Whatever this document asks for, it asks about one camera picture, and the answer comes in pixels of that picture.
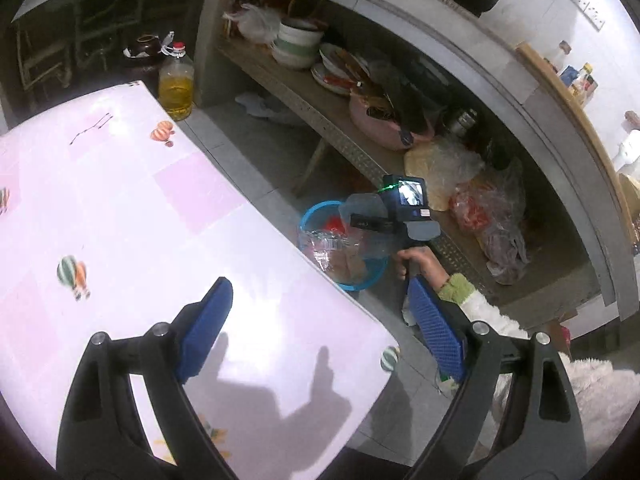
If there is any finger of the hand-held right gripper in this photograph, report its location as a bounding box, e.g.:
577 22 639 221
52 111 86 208
349 213 398 232

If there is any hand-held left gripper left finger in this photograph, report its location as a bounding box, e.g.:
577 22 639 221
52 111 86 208
56 276 236 480

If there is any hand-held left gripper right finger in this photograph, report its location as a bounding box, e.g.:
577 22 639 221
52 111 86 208
405 275 587 480

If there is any clear plastic bag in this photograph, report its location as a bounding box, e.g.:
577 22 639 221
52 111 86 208
299 192 401 283

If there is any blue plastic basket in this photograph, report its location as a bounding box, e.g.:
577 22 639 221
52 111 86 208
298 200 388 292

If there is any person's right forearm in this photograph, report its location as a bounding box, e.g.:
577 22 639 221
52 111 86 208
437 272 640 461

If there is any person's right hand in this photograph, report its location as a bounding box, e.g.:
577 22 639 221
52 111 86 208
392 247 452 291

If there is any yellow food bag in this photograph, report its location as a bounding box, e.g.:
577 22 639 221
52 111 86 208
404 137 486 212

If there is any red food bag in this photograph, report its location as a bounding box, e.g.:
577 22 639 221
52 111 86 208
447 160 526 233

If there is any pink basin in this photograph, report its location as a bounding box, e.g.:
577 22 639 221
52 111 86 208
348 87 436 152

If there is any grey plastic bag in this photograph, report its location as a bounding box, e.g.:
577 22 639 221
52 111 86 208
475 225 531 286

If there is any steel pot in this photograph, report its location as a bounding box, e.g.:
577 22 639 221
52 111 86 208
440 105 481 136

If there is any stack of plates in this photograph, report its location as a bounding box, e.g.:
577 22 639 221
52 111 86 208
311 42 371 97

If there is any white cloth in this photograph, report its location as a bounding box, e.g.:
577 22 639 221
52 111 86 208
235 91 301 126

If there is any stack of white bowls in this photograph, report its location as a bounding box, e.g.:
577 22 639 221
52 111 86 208
271 17 326 71

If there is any wooden board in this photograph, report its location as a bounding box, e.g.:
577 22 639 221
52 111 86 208
515 42 640 256

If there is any condiment bottle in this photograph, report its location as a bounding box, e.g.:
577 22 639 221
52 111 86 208
567 62 598 106

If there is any white plastic bag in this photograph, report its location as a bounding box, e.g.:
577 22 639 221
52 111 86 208
222 2 281 43

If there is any cooking oil bottle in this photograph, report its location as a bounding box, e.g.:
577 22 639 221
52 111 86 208
158 42 196 122

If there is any white power strip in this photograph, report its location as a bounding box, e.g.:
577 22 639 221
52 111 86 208
567 0 607 31

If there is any dark ceramic jar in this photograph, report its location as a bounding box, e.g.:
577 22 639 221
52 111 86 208
123 34 163 73

